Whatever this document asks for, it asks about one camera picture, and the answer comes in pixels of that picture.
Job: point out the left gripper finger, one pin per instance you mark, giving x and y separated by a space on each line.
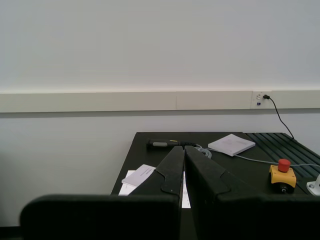
165 180
205 180

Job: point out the white industrial robot arm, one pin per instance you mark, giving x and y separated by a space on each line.
315 185

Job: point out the white folded booklet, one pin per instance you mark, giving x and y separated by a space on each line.
137 176

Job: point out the black grey handheld tool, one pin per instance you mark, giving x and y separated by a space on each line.
160 144

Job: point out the white paper sheet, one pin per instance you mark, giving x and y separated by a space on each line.
127 190

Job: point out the flat white box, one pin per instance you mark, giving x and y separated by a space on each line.
231 145

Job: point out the yellow red emergency stop button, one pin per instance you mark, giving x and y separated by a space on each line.
282 175

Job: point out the white wall outlet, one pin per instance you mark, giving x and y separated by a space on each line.
257 98

